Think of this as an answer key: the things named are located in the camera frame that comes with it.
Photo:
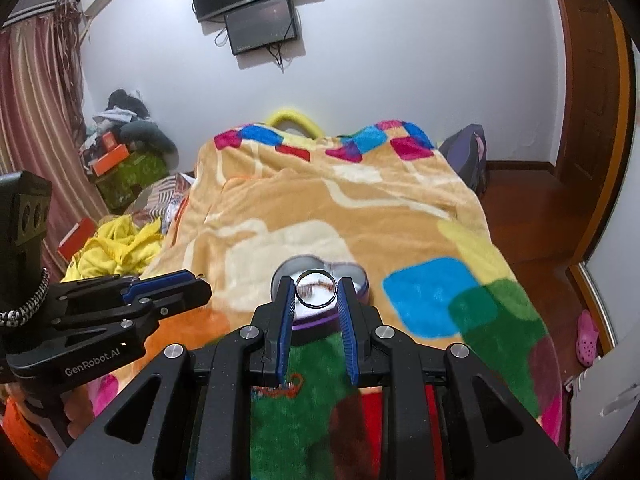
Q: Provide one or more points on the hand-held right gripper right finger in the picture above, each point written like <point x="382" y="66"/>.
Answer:
<point x="348" y="332"/>

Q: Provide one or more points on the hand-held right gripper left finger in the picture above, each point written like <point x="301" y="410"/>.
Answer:
<point x="284" y="330"/>

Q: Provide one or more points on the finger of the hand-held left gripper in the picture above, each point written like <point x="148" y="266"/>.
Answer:
<point x="185" y="296"/>
<point x="160" y="281"/>

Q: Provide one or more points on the round grey tin box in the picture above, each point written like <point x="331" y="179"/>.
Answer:
<point x="357" y="280"/>

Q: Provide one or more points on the yellow cloth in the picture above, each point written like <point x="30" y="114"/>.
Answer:
<point x="117" y="247"/>

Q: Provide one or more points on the striped bedding cloth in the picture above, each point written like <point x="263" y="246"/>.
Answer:
<point x="160" y="200"/>

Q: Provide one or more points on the red orange flat box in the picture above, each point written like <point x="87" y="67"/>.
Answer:
<point x="75" y="240"/>

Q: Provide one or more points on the orange cloth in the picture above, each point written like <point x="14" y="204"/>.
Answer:
<point x="22" y="435"/>

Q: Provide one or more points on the green cardboard box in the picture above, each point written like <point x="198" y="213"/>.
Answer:
<point x="130" y="177"/>

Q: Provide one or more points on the orange cardboard box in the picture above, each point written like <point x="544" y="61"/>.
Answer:
<point x="111" y="160"/>

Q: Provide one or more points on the colourful patchwork blanket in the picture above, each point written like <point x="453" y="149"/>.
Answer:
<point x="310" y="200"/>

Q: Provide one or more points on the pile of clothes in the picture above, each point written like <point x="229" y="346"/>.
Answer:
<point x="127" y="110"/>

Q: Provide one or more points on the purple backpack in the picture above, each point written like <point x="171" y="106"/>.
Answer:
<point x="465" y="157"/>

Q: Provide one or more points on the striped red curtain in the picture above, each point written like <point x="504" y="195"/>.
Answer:
<point x="35" y="110"/>

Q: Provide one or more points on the pink clog shoe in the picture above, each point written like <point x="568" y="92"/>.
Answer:
<point x="587" y="337"/>

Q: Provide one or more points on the white plastic furniture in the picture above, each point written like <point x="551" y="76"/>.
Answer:
<point x="605" y="400"/>

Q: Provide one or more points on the wooden door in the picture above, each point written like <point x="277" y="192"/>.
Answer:
<point x="585" y="85"/>

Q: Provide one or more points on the small black wall monitor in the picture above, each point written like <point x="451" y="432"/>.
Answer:
<point x="260" y="25"/>

